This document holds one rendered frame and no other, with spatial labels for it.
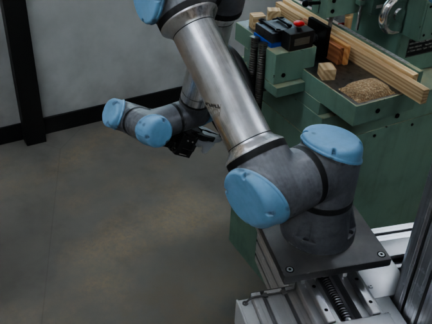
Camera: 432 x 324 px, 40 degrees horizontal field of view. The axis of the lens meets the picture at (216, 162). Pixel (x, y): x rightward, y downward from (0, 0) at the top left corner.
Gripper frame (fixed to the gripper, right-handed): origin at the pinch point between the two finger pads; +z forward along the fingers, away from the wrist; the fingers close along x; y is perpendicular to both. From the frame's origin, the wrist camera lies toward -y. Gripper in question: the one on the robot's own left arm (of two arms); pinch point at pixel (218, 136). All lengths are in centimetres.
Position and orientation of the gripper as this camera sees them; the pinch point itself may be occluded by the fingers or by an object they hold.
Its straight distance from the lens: 168.4
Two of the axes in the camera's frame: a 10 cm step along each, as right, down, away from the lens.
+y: -4.8, 8.3, 3.0
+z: 7.4, 1.9, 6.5
